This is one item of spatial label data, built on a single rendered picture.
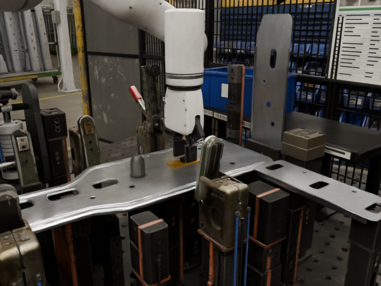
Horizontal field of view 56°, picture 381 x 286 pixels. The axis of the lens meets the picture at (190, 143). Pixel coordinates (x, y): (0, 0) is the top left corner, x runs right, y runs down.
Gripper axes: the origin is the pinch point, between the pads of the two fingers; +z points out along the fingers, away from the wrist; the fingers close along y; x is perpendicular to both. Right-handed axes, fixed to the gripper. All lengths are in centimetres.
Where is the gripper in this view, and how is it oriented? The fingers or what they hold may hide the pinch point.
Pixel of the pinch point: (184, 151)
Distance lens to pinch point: 84.8
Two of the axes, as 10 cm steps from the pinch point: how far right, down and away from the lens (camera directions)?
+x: 8.1, -1.8, 5.5
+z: 0.0, 9.5, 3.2
